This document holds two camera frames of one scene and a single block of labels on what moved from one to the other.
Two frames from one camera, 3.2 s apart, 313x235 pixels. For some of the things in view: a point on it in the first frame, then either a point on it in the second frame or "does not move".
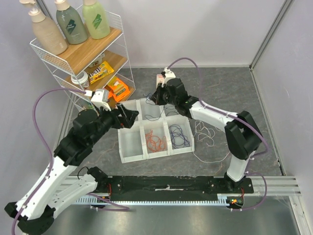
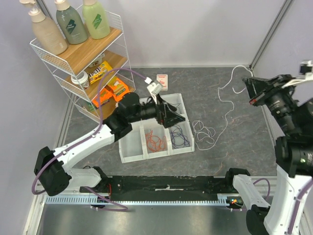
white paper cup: (80, 77) does not move
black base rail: (174, 188) does not move
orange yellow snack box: (116, 89) does not move
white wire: (209, 144) -> (232, 76)
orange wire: (154, 143) does not move
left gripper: (122, 121) -> (163, 116)
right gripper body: (163, 94) -> (261, 94)
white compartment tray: (158, 131) does not move
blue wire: (178, 139) does not move
